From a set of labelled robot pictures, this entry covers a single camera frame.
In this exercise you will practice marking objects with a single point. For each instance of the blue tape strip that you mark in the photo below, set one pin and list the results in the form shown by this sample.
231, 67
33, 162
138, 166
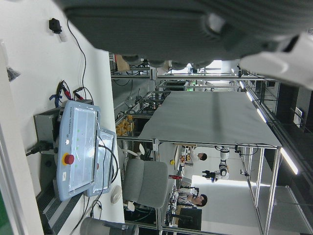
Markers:
55, 99

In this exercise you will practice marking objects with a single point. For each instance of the left robot hand grey white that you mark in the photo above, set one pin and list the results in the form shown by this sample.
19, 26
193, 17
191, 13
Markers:
146, 29

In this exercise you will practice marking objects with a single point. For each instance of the grey cylindrical container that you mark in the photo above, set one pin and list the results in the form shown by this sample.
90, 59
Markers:
97, 226

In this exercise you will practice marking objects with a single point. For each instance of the person in dark clothes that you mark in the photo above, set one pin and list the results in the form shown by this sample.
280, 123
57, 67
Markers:
202, 199

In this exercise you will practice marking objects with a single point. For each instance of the aluminium frame beam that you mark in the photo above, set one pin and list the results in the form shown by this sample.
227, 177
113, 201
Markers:
137, 76

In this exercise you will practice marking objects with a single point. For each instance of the brown cardboard box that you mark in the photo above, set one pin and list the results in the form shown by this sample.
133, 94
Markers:
122, 63

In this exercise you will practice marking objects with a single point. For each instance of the red black alligator clip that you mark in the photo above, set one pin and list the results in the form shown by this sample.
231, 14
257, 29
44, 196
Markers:
78, 92
64, 89

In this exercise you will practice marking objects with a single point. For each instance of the person in white coat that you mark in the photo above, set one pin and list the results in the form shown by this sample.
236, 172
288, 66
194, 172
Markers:
201, 156

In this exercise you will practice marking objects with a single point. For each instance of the light blue teach pendant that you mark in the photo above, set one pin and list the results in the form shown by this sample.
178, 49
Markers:
110, 135
66, 127

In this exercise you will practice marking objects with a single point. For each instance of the ceiling light bar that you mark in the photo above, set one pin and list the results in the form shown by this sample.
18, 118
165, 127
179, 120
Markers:
289, 161
249, 96
241, 85
261, 115

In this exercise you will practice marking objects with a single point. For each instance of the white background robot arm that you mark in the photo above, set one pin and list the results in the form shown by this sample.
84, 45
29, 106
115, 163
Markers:
223, 169

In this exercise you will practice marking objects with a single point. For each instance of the grey canopy sheet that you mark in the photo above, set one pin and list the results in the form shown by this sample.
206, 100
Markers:
207, 117

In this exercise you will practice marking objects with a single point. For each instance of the white computer mouse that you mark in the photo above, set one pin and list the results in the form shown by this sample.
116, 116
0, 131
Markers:
116, 194

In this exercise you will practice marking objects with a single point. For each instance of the black power adapter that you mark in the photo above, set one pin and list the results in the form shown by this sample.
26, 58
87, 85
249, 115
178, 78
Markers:
55, 25

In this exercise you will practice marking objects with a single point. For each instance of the grey control box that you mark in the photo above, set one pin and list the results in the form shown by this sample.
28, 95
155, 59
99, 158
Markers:
44, 127

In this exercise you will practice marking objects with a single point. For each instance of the yellow parts pile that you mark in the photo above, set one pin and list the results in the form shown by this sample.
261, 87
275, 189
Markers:
124, 126

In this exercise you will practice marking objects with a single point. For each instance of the red elongated tool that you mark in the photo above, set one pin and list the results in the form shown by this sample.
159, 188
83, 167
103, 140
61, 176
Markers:
174, 176

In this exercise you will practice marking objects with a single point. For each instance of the grey office chair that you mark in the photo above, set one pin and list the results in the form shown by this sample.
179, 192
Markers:
146, 181

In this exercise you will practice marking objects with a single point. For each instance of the black ribbed grate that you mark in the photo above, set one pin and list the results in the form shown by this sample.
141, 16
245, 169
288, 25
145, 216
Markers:
56, 213

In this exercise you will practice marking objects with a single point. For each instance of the black monitor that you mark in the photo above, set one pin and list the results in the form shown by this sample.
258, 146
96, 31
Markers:
190, 219

